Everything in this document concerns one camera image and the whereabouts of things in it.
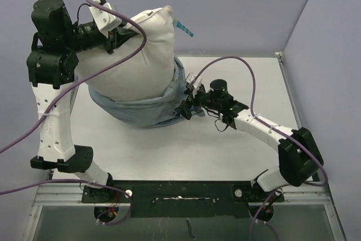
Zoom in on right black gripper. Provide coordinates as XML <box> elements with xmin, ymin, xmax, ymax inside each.
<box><xmin>175</xmin><ymin>85</ymin><xmax>221</xmax><ymax>120</ymax></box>

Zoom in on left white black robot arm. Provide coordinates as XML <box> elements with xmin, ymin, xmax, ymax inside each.
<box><xmin>27</xmin><ymin>0</ymin><xmax>137</xmax><ymax>202</ymax></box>

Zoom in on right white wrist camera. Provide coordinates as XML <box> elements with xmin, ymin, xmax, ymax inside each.
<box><xmin>186</xmin><ymin>73</ymin><xmax>202</xmax><ymax>98</ymax></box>

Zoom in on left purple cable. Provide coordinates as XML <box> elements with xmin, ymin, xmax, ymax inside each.
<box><xmin>0</xmin><ymin>0</ymin><xmax>147</xmax><ymax>226</ymax></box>

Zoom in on white pillow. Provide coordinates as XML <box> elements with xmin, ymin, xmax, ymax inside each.
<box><xmin>75</xmin><ymin>6</ymin><xmax>184</xmax><ymax>102</ymax></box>

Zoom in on blue pillowcase with fish print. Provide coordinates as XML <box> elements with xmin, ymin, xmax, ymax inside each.
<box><xmin>88</xmin><ymin>54</ymin><xmax>206</xmax><ymax>129</ymax></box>

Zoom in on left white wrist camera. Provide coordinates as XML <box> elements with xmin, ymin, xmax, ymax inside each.
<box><xmin>89</xmin><ymin>0</ymin><xmax>122</xmax><ymax>38</ymax></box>

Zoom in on purple cable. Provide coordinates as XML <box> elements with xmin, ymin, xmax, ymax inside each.
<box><xmin>187</xmin><ymin>55</ymin><xmax>329</xmax><ymax>241</ymax></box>
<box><xmin>0</xmin><ymin>0</ymin><xmax>147</xmax><ymax>226</ymax></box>

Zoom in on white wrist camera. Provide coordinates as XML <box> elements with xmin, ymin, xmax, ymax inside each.
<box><xmin>186</xmin><ymin>73</ymin><xmax>202</xmax><ymax>98</ymax></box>
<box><xmin>89</xmin><ymin>0</ymin><xmax>122</xmax><ymax>38</ymax></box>

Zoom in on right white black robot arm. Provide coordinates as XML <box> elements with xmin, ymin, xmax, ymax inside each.
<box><xmin>176</xmin><ymin>73</ymin><xmax>324</xmax><ymax>201</ymax></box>

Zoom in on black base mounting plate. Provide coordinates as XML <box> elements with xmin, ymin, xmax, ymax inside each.
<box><xmin>81</xmin><ymin>180</ymin><xmax>270</xmax><ymax>218</ymax></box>

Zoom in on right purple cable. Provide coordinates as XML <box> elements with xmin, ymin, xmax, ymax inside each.
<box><xmin>187</xmin><ymin>55</ymin><xmax>329</xmax><ymax>241</ymax></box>

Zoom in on aluminium frame rail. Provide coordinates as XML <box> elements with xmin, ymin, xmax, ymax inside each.
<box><xmin>33</xmin><ymin>181</ymin><xmax>332</xmax><ymax>207</ymax></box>

